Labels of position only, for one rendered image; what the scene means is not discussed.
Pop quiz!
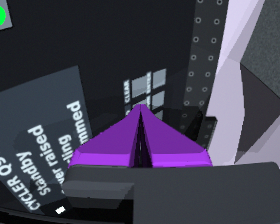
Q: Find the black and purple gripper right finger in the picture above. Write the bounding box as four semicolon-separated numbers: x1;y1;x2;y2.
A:
141;104;213;168

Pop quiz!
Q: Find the black flat base plate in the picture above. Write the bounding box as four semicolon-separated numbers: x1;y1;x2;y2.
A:
179;0;229;150

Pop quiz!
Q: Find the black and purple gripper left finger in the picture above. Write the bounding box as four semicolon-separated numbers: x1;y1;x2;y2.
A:
68;104;141;168

